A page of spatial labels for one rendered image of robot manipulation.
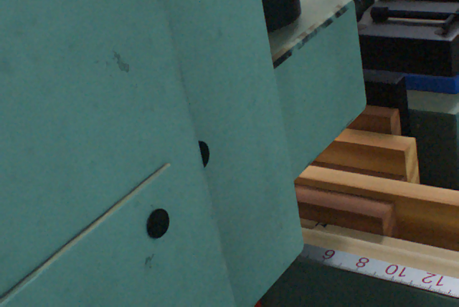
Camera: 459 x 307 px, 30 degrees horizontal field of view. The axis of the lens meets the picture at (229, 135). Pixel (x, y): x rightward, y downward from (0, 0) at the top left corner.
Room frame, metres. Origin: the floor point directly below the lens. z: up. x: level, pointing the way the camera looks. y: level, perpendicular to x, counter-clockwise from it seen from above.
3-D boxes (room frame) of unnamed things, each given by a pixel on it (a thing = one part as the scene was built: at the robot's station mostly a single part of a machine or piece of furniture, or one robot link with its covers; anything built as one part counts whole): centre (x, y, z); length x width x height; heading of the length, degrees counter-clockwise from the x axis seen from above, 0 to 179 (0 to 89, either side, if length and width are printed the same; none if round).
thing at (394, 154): (0.51, -0.04, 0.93); 0.18 x 0.02 x 0.07; 50
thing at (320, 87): (0.41, -0.01, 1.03); 0.14 x 0.07 x 0.09; 140
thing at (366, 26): (0.59, -0.14, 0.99); 0.13 x 0.11 x 0.06; 50
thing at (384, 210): (0.47, 0.00, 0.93); 0.22 x 0.02 x 0.05; 50
